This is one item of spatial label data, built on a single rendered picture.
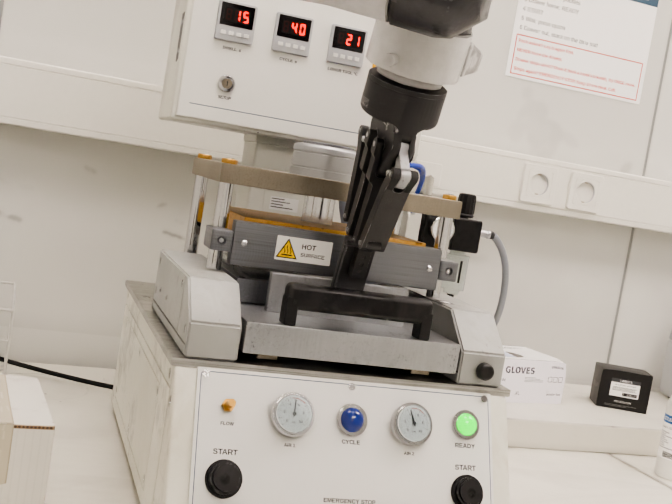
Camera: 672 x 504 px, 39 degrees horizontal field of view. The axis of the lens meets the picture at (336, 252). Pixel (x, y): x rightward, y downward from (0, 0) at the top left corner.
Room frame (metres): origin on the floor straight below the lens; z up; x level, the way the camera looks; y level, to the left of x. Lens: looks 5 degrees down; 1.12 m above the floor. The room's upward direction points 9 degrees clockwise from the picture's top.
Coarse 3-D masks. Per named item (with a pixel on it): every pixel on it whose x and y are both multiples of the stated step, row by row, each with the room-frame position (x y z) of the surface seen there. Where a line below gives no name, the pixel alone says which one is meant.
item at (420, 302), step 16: (288, 288) 0.89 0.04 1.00; (304, 288) 0.89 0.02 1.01; (320, 288) 0.89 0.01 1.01; (336, 288) 0.90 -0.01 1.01; (288, 304) 0.88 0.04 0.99; (304, 304) 0.89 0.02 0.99; (320, 304) 0.89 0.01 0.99; (336, 304) 0.90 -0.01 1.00; (352, 304) 0.90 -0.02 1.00; (368, 304) 0.91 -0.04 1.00; (384, 304) 0.91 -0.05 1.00; (400, 304) 0.92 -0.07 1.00; (416, 304) 0.92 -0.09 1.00; (432, 304) 0.93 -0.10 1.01; (288, 320) 0.88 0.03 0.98; (400, 320) 0.92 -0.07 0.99; (416, 320) 0.92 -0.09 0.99; (416, 336) 0.93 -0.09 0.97
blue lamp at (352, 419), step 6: (348, 408) 0.88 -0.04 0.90; (354, 408) 0.89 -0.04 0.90; (342, 414) 0.88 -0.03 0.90; (348, 414) 0.88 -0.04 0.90; (354, 414) 0.88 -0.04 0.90; (360, 414) 0.88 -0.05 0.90; (342, 420) 0.88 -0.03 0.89; (348, 420) 0.88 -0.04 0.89; (354, 420) 0.88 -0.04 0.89; (360, 420) 0.88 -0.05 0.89; (348, 426) 0.88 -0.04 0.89; (354, 426) 0.88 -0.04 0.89; (360, 426) 0.88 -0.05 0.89
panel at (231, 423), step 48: (240, 384) 0.86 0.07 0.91; (288, 384) 0.88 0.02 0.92; (336, 384) 0.90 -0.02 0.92; (384, 384) 0.91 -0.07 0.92; (240, 432) 0.85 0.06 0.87; (336, 432) 0.88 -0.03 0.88; (384, 432) 0.89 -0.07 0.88; (432, 432) 0.91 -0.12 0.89; (480, 432) 0.93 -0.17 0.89; (192, 480) 0.82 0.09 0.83; (288, 480) 0.84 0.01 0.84; (336, 480) 0.86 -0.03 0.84; (384, 480) 0.88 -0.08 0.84; (432, 480) 0.89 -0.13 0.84; (480, 480) 0.91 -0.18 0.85
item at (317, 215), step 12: (312, 204) 1.07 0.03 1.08; (324, 204) 1.07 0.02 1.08; (240, 216) 1.00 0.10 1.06; (252, 216) 1.00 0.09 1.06; (264, 216) 1.04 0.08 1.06; (276, 216) 1.08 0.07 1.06; (288, 216) 1.13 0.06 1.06; (312, 216) 1.07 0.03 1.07; (324, 216) 1.08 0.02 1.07; (228, 228) 1.05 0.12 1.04; (300, 228) 1.00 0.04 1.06; (312, 228) 1.00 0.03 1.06; (324, 228) 1.01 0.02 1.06; (336, 228) 1.04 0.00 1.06; (396, 240) 1.03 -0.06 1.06; (408, 240) 1.04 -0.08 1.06
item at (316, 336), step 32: (384, 288) 0.99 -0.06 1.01; (256, 320) 0.88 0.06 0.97; (320, 320) 0.95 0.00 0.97; (352, 320) 0.98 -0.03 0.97; (384, 320) 0.99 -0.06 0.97; (256, 352) 0.88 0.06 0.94; (288, 352) 0.89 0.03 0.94; (320, 352) 0.89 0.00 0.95; (352, 352) 0.91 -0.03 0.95; (384, 352) 0.92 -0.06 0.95; (416, 352) 0.93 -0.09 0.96; (448, 352) 0.94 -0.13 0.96
